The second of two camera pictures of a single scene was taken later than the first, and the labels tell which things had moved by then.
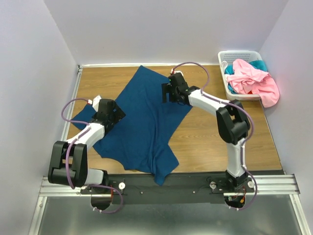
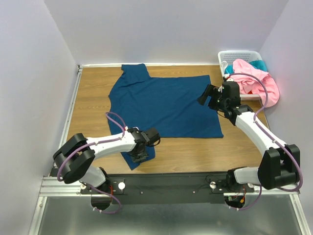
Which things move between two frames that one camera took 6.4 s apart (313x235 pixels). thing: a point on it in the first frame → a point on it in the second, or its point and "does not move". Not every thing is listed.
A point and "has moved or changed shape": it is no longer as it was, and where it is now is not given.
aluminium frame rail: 268,185 does not move
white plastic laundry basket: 231,56 does not move
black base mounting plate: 134,188 does not move
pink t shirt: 246,78 does not move
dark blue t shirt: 139,140 has moved or changed shape
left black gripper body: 117,115 → 137,157
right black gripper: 166,88 → 212,91
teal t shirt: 259,64 does not move
